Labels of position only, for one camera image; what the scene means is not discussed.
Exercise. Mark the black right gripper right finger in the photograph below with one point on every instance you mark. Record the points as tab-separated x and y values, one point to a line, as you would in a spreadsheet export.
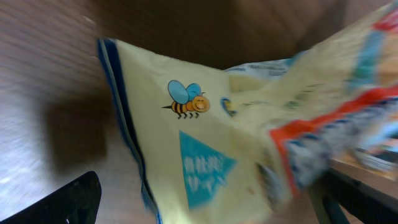
335	192

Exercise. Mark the yellow chips bag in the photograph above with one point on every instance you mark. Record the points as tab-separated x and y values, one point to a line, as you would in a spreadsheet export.
235	145

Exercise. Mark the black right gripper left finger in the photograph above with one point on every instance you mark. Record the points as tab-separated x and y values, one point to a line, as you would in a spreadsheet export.
75	203

